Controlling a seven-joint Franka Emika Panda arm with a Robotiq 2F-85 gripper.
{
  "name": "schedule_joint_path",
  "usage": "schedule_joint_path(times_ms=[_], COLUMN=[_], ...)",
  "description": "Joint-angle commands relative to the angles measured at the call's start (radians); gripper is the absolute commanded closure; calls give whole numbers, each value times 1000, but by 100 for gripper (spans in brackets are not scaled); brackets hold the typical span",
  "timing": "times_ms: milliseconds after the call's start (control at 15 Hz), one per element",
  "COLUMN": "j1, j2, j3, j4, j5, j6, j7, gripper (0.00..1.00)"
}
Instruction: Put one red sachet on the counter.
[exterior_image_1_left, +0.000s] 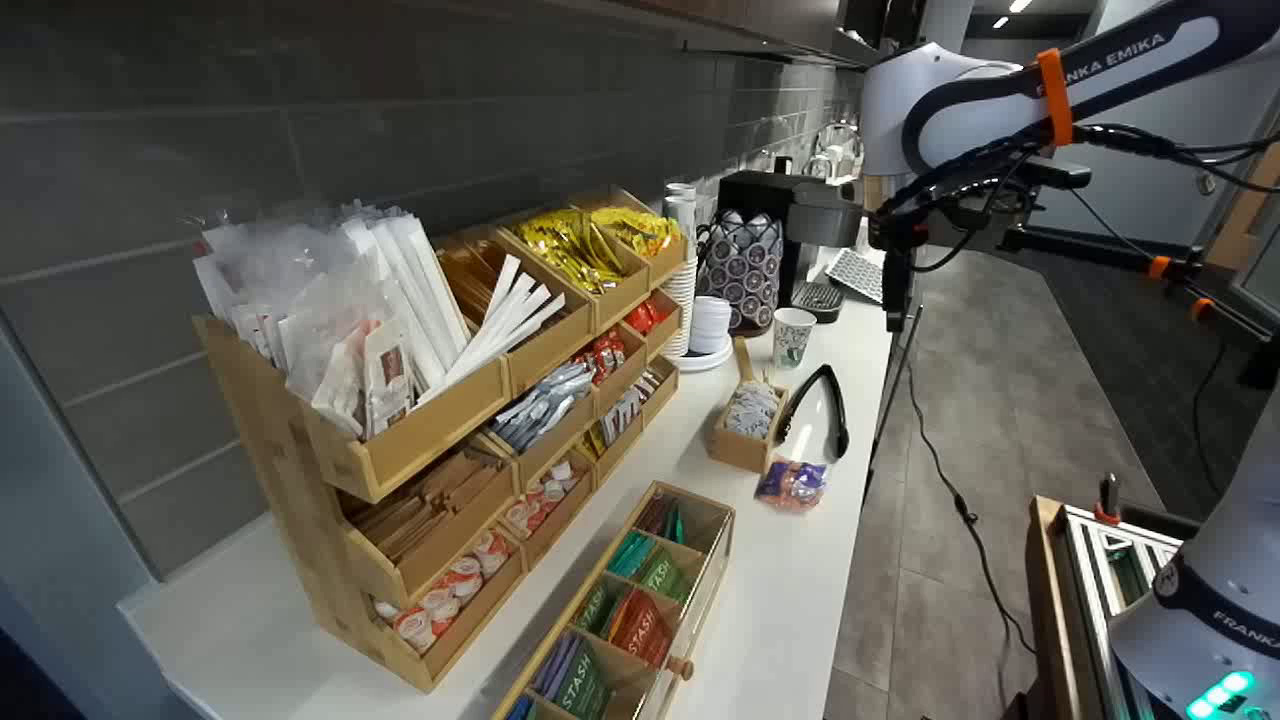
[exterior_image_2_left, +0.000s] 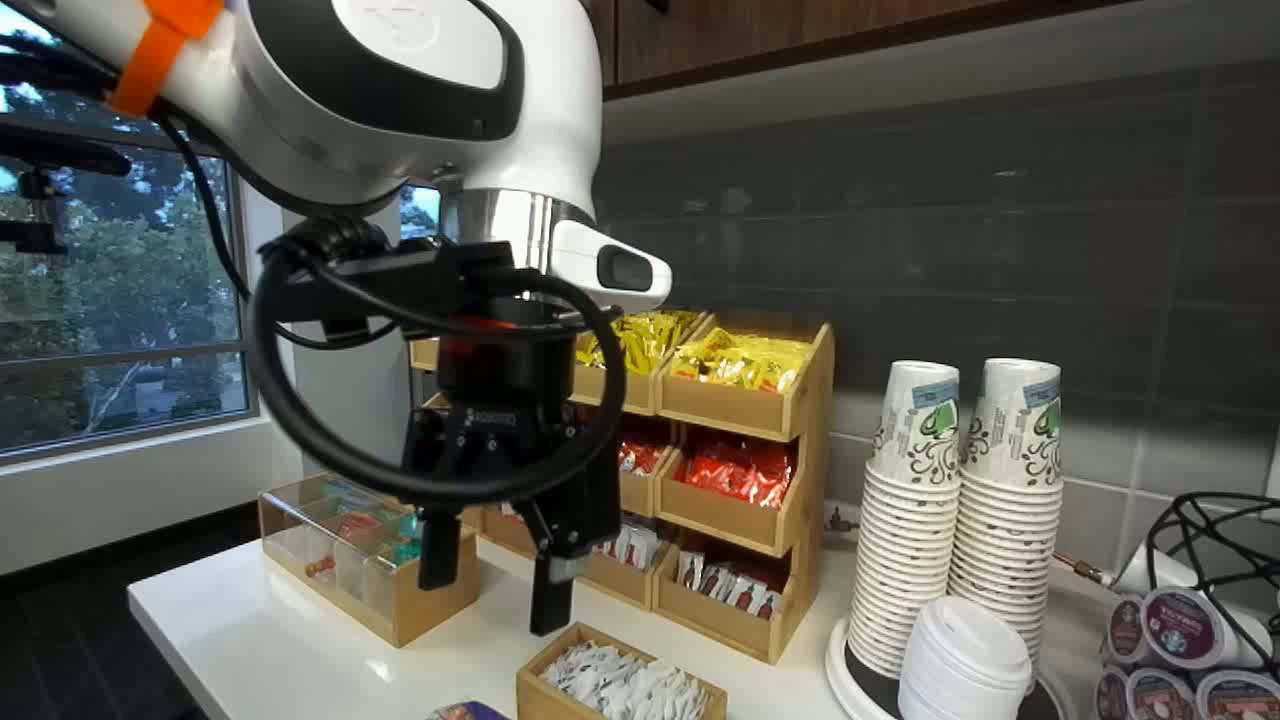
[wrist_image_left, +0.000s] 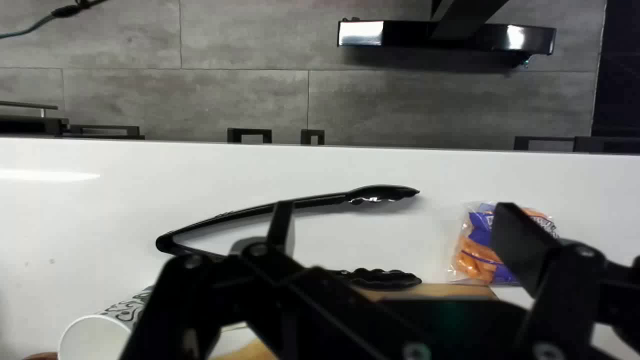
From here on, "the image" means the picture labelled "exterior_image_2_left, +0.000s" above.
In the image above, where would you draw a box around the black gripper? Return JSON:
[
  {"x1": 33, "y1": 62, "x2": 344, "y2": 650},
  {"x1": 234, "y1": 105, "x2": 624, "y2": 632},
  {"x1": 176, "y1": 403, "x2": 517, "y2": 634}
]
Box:
[{"x1": 399, "y1": 238, "x2": 624, "y2": 639}]

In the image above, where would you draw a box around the teal tea bags pile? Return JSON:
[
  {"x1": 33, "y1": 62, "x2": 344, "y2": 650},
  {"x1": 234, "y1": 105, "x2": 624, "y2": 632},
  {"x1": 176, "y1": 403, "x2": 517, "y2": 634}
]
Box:
[{"x1": 376, "y1": 502, "x2": 431, "y2": 572}]

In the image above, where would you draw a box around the wooden tea box clear lid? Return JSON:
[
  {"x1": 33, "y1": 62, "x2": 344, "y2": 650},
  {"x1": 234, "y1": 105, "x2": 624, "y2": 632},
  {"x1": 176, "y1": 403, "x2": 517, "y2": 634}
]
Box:
[{"x1": 254, "y1": 472, "x2": 491, "y2": 650}]

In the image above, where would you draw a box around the small open wooden box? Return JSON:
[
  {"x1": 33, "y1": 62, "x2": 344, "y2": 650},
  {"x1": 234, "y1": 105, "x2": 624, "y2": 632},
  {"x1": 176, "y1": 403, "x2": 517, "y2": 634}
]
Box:
[{"x1": 510, "y1": 618, "x2": 731, "y2": 720}]

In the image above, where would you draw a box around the white condiment sachets pile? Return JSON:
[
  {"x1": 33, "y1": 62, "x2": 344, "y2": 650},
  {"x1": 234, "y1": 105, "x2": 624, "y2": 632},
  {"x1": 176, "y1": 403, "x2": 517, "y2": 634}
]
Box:
[{"x1": 605, "y1": 518, "x2": 671, "y2": 574}]

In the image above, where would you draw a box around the red tea bags pile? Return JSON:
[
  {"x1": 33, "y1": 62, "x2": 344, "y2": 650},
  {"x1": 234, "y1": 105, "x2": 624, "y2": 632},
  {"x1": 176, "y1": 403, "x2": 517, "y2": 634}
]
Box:
[{"x1": 325, "y1": 508, "x2": 388, "y2": 546}]

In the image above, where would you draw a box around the purple orange snack packet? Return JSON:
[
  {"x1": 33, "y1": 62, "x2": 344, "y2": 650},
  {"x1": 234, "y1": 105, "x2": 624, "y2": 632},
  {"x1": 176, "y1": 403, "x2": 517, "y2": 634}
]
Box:
[{"x1": 418, "y1": 697, "x2": 510, "y2": 720}]

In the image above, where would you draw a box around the red sachets pile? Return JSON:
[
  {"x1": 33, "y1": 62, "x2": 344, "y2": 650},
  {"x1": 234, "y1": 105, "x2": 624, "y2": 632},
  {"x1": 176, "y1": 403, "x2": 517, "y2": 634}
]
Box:
[
  {"x1": 613, "y1": 426, "x2": 677, "y2": 481},
  {"x1": 671, "y1": 436, "x2": 798, "y2": 511}
]

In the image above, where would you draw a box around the yellow sachets pile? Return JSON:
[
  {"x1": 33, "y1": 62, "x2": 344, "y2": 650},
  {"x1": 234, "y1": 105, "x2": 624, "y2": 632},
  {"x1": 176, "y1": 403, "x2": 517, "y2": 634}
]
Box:
[
  {"x1": 666, "y1": 322, "x2": 815, "y2": 397},
  {"x1": 570, "y1": 311, "x2": 704, "y2": 378}
]

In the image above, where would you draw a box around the wooden tiered condiment organizer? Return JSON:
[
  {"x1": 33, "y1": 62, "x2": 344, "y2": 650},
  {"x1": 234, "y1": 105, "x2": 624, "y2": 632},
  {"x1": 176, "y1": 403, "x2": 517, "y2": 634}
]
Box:
[{"x1": 404, "y1": 308, "x2": 840, "y2": 667}]

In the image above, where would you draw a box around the printed paper cup stack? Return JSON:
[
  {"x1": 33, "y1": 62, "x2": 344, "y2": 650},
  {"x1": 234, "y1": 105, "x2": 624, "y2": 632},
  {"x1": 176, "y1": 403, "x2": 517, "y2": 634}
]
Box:
[{"x1": 845, "y1": 356, "x2": 969, "y2": 683}]

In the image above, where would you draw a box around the window with trees outside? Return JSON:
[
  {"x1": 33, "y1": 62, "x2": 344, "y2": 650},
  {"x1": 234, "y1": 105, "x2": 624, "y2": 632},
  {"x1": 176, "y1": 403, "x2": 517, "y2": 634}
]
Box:
[{"x1": 0, "y1": 0, "x2": 261, "y2": 463}]

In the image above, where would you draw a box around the white cup lids stack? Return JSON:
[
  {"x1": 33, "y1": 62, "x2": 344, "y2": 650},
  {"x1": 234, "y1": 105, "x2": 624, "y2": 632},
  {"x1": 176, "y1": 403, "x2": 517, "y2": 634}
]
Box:
[{"x1": 897, "y1": 591, "x2": 1038, "y2": 720}]

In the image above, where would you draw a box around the white paper plates stack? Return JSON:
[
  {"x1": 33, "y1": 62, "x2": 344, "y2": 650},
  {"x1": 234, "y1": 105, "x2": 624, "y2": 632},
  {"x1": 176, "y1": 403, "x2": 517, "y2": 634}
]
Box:
[{"x1": 946, "y1": 351, "x2": 1069, "y2": 664}]

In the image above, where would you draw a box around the purple lidded coffee pod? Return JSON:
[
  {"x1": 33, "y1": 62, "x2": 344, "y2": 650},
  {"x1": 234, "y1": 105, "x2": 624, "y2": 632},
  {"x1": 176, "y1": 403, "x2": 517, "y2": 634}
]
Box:
[
  {"x1": 1138, "y1": 586, "x2": 1231, "y2": 671},
  {"x1": 1193, "y1": 667, "x2": 1280, "y2": 720},
  {"x1": 1092, "y1": 664, "x2": 1136, "y2": 720},
  {"x1": 1099, "y1": 591, "x2": 1152, "y2": 667},
  {"x1": 1126, "y1": 664, "x2": 1199, "y2": 720}
]

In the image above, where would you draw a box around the thick black cable loop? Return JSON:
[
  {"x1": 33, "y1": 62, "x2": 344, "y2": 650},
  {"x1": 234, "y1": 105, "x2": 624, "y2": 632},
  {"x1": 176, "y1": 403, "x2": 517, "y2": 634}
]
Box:
[{"x1": 241, "y1": 214, "x2": 632, "y2": 508}]

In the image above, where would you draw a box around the orange strap on arm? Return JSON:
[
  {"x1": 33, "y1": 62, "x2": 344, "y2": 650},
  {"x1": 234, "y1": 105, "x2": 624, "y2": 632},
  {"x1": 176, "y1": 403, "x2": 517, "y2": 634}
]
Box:
[{"x1": 108, "y1": 0, "x2": 227, "y2": 119}]

